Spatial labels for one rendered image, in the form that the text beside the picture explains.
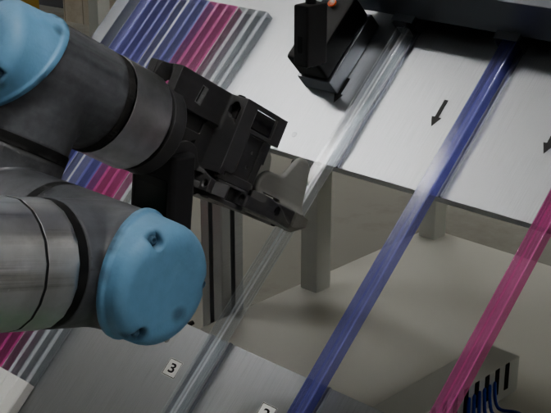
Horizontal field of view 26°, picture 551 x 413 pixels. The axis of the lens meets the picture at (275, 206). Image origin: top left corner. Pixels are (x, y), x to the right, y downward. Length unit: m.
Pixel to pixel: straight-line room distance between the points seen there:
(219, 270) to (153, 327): 0.88
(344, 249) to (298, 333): 1.90
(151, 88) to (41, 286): 0.24
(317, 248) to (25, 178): 0.90
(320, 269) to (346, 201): 2.17
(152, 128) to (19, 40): 0.13
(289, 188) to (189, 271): 0.30
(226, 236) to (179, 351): 0.53
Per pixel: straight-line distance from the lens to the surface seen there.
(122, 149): 0.84
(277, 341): 1.52
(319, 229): 1.61
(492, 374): 1.37
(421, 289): 1.67
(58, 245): 0.65
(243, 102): 0.91
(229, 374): 0.99
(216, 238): 1.54
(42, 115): 0.78
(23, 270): 0.63
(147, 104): 0.84
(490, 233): 3.59
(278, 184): 0.97
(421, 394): 1.31
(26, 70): 0.77
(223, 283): 1.56
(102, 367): 1.07
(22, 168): 0.78
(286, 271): 3.27
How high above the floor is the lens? 1.30
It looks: 20 degrees down
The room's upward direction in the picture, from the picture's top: straight up
